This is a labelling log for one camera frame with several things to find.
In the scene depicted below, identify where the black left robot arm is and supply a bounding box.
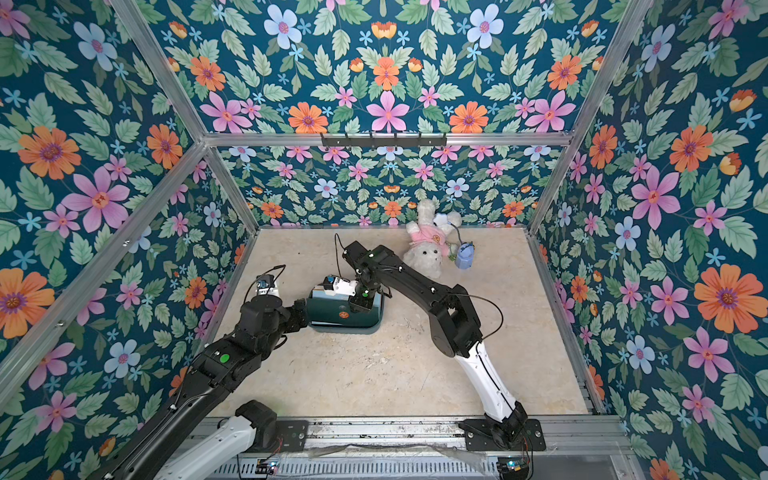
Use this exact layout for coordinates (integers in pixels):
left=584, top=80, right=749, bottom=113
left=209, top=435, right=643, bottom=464
left=90, top=295, right=308, bottom=479

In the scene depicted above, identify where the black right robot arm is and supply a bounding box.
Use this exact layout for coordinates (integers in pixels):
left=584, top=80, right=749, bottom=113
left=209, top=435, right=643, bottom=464
left=342, top=241, right=528, bottom=449

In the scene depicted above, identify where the teal storage box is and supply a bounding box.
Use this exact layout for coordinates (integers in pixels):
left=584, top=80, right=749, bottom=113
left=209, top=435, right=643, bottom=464
left=305, top=284, right=385, bottom=335

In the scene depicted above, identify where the white plush bunny pink shirt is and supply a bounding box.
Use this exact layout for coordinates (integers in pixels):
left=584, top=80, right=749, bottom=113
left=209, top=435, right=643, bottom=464
left=403, top=199, right=462, bottom=280

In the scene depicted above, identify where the blue faceted toy figure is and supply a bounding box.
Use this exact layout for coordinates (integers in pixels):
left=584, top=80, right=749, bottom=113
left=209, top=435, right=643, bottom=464
left=455, top=242, right=476, bottom=270

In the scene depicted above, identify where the small green circuit board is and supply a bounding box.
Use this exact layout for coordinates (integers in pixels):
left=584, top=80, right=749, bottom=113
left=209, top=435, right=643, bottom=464
left=254, top=459, right=279, bottom=478

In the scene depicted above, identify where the white vent grille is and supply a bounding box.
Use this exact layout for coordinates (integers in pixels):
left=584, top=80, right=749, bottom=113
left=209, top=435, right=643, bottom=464
left=235, top=457, right=500, bottom=479

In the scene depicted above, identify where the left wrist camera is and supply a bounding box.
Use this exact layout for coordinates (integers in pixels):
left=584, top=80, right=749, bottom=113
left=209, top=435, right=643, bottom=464
left=255, top=273, right=279, bottom=297

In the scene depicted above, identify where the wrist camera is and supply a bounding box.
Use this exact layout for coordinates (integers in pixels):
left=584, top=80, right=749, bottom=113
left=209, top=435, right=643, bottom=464
left=255, top=273, right=279, bottom=297
left=322, top=275, right=358, bottom=297

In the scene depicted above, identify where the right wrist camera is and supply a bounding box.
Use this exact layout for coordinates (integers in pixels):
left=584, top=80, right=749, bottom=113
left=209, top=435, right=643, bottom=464
left=322, top=275, right=358, bottom=297

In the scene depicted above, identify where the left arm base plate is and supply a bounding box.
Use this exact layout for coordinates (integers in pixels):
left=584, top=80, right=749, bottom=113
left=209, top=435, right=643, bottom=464
left=266, top=419, right=310, bottom=453

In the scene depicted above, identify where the black hook rail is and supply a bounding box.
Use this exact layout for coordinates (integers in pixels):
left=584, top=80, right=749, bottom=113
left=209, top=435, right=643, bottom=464
left=320, top=133, right=448, bottom=148

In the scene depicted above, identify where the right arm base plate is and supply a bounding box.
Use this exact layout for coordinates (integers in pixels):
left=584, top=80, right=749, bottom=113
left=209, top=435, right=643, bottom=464
left=458, top=417, right=546, bottom=452

